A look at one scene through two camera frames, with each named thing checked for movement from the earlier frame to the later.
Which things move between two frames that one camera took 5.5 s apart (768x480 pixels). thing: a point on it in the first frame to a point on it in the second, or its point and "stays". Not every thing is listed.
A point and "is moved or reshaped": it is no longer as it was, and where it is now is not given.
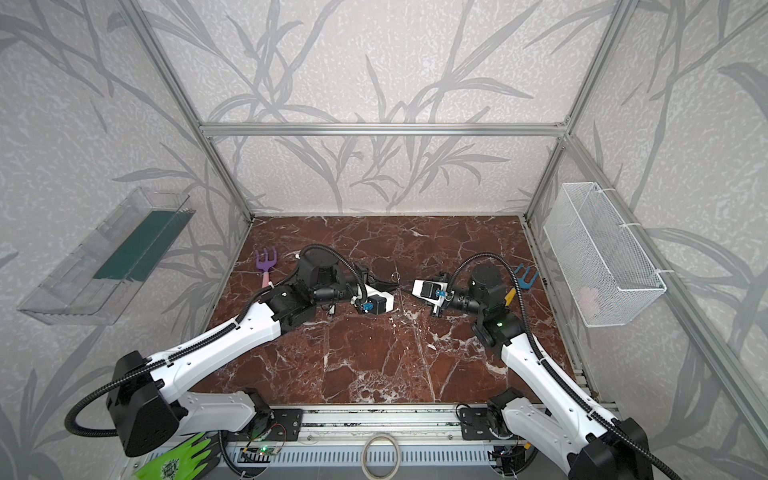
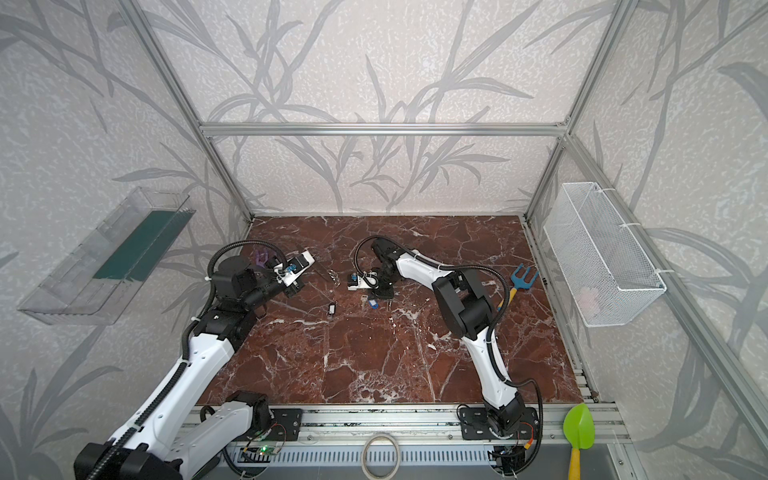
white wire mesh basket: x=602 y=272 stays
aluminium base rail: x=381 y=443 stays
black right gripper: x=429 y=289 to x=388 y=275
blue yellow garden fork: x=523 y=284 stays
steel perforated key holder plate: x=400 y=290 is moved or reshaped
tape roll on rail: x=398 y=457 stays
